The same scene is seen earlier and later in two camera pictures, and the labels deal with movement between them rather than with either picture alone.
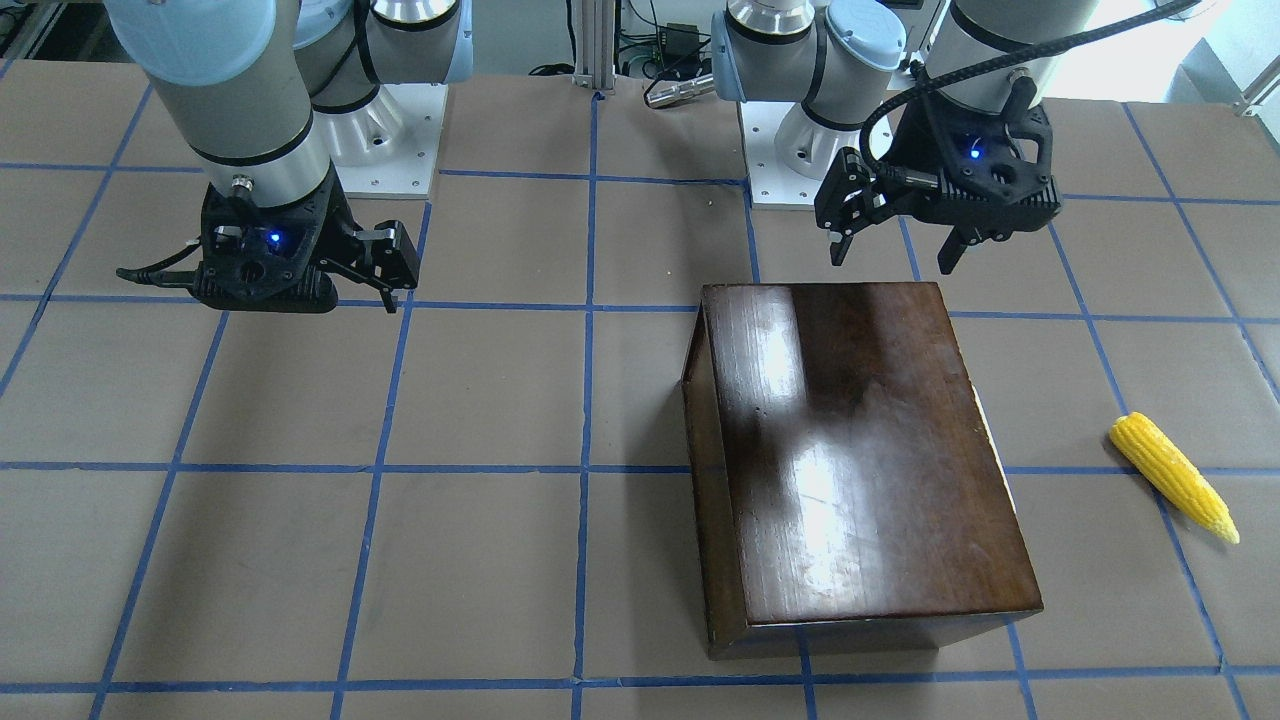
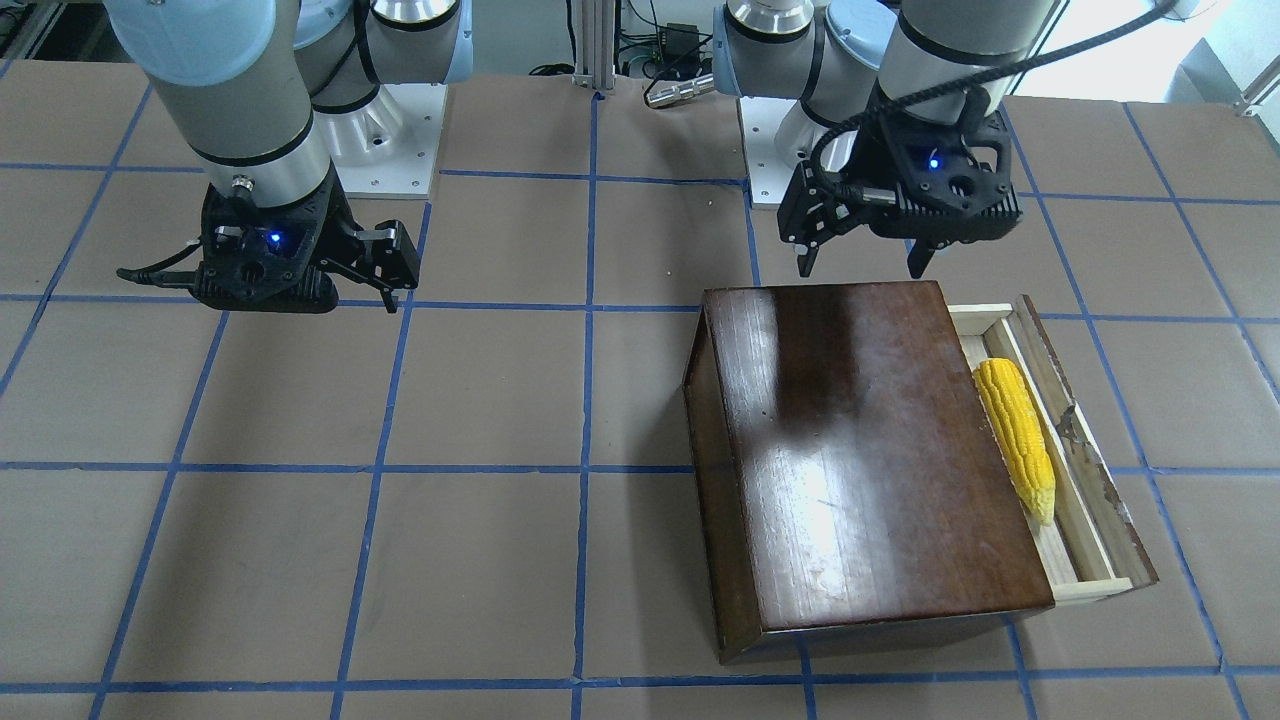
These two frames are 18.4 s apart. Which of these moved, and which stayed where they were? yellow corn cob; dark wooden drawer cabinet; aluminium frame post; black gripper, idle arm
Moved: yellow corn cob
Stayed: black gripper, idle arm; dark wooden drawer cabinet; aluminium frame post
